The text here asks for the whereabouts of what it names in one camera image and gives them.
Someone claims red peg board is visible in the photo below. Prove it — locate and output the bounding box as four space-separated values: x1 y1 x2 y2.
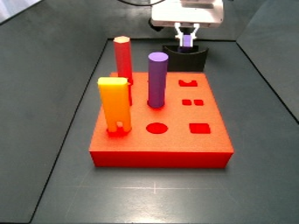
88 73 234 168

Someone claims purple cylinder peg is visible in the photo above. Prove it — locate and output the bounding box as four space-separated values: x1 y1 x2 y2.
147 52 168 109

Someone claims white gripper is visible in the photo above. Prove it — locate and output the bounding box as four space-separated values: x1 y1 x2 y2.
151 0 225 40

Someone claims red hexagonal peg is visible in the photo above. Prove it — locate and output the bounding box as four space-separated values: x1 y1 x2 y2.
114 36 134 83

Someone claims black curved fixture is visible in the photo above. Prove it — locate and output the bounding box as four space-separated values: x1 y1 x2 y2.
163 45 210 72

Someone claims yellow slotted peg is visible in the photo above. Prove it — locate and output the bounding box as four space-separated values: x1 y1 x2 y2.
98 77 132 132

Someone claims purple rectangular block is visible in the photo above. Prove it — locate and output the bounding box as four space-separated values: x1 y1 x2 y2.
182 35 192 53

